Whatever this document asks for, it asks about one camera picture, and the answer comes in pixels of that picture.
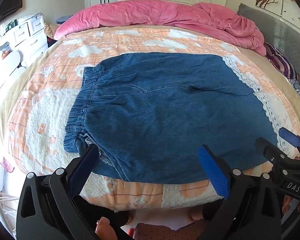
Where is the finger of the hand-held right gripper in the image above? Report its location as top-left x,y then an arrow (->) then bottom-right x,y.
278,127 -> 300,161
255,137 -> 300,178

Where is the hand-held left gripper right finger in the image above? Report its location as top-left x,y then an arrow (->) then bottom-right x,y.
197,145 -> 283,240

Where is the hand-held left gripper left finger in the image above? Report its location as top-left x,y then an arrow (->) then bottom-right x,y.
16,144 -> 100,240

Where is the blue denim pants lace trim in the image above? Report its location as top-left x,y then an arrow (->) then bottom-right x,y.
64,52 -> 294,184

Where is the person's right hand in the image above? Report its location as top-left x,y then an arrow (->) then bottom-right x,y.
282,195 -> 300,218

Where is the orange plaid fleece blanket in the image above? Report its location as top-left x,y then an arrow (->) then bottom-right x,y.
4,26 -> 300,210

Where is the person's bare foot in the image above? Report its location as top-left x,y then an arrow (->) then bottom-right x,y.
95,216 -> 115,240

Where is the purple striped pillow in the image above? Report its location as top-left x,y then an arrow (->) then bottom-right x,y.
264,42 -> 300,83

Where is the brown dotted slipper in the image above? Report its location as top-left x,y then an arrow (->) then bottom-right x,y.
134,221 -> 208,240

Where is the beige bedsheet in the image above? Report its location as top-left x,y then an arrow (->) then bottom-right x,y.
0,65 -> 34,145

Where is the grey padded headboard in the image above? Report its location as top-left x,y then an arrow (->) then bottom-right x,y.
237,3 -> 300,98

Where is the white round chair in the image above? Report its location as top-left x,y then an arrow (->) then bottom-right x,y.
0,50 -> 27,88

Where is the white drawer cabinet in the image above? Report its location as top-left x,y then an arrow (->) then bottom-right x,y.
0,15 -> 48,68

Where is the floral patterned pillow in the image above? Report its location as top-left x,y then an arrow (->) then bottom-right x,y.
44,23 -> 63,40

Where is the pink duvet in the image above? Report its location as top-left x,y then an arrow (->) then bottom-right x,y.
54,0 -> 267,57

